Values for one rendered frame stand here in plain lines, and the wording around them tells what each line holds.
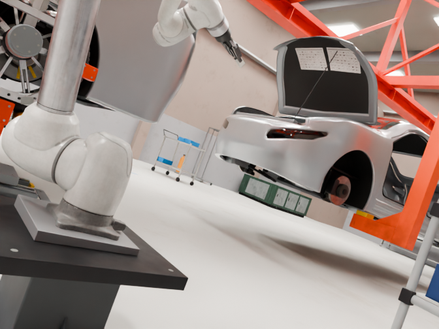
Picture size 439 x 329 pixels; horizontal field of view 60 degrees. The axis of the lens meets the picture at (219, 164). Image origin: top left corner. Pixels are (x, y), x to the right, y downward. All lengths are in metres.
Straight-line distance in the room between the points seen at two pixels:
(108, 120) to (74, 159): 10.02
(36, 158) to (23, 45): 0.83
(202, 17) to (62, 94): 0.67
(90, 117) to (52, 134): 9.81
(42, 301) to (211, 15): 1.14
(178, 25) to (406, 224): 3.33
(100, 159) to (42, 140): 0.18
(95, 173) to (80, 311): 0.38
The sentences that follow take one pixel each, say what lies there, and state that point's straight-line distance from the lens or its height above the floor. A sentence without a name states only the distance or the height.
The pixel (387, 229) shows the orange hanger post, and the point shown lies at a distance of 4.38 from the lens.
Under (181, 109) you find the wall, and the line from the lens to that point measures 12.13.
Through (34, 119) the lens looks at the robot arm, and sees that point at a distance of 1.17.
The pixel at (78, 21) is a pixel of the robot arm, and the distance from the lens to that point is 1.14.
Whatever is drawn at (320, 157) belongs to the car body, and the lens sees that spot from 3.84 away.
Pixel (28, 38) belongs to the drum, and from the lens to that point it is 1.92.
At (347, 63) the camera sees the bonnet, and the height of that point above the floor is 2.23.
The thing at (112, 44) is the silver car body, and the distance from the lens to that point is 2.56.
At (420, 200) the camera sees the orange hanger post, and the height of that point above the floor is 1.03.
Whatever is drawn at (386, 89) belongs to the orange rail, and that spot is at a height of 3.17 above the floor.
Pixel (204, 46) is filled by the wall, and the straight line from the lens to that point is 12.52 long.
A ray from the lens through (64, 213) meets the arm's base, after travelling 1.14.
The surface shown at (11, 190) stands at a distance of 2.14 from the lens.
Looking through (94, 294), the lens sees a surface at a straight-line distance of 1.16.
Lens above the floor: 0.62
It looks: 1 degrees up
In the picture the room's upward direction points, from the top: 20 degrees clockwise
